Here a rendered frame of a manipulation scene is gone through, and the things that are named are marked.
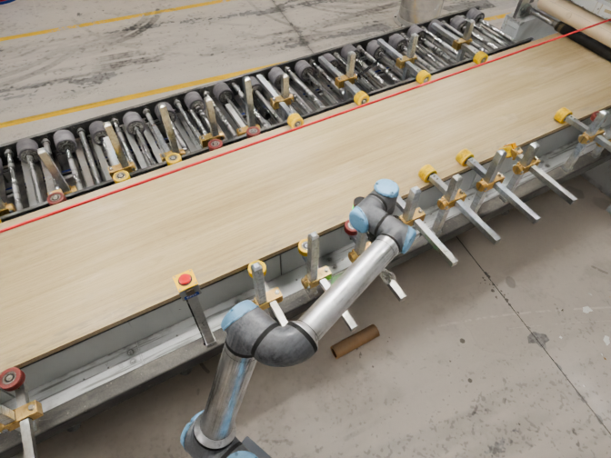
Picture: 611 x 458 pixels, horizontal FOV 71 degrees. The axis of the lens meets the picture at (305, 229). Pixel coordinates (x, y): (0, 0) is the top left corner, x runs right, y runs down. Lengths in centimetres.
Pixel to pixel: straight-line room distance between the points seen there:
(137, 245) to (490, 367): 208
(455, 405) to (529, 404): 42
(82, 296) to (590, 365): 278
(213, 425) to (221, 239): 82
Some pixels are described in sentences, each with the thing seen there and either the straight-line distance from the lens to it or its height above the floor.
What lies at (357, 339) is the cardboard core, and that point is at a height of 8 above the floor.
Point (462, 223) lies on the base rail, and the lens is 245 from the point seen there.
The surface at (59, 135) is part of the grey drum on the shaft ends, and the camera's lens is 290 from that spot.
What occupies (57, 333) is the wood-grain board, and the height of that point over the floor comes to 90.
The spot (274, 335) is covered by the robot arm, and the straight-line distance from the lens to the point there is 121.
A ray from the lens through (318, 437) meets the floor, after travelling 255.
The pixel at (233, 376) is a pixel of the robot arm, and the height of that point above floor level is 120.
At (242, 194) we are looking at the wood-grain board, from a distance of 217.
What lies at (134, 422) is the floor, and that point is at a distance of 272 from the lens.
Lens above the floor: 250
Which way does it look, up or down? 52 degrees down
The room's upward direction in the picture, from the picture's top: 1 degrees clockwise
